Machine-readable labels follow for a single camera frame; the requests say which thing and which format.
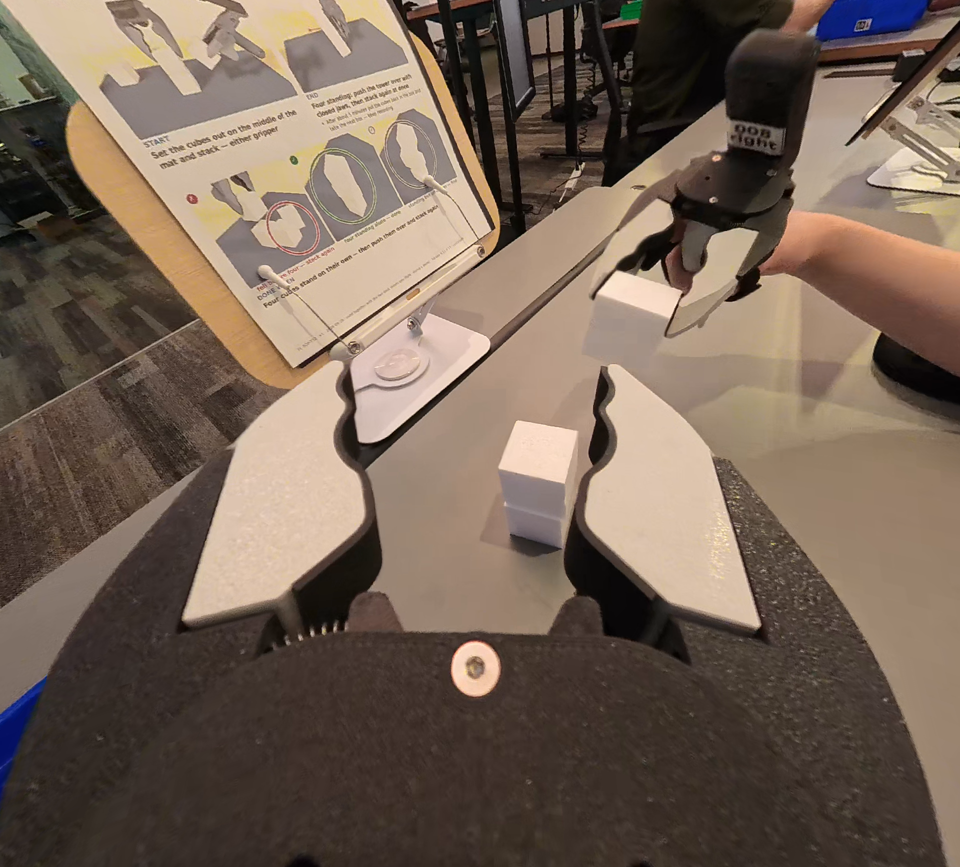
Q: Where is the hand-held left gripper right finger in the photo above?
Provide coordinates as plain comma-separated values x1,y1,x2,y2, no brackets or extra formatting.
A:
564,364,764,647

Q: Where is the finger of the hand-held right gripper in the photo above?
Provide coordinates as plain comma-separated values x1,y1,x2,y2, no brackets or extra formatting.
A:
663,229,762,340
590,195,687,300

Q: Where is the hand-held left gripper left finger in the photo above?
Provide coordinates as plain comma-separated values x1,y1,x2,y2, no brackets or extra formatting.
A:
182,360,382,647

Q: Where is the white foam cube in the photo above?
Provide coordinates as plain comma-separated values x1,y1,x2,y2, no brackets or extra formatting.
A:
498,420,581,508
504,498,573,550
582,272,685,367

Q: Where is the blue plastic bin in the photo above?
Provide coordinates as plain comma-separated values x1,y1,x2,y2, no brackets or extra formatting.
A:
815,0,933,43
0,679,48,789

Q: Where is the person's right forearm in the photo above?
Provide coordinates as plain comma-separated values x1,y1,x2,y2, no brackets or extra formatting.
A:
783,210,960,375

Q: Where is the person's right hand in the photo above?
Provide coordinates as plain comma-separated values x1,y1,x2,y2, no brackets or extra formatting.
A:
663,210,834,297

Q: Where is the black wrist rest pad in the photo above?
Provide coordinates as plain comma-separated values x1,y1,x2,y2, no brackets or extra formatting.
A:
872,330,960,423

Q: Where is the black monitor on stand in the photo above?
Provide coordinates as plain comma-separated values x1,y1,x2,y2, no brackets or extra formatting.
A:
480,0,538,129

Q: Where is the printed instruction sheet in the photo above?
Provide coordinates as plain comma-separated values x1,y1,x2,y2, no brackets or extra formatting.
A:
0,0,498,370

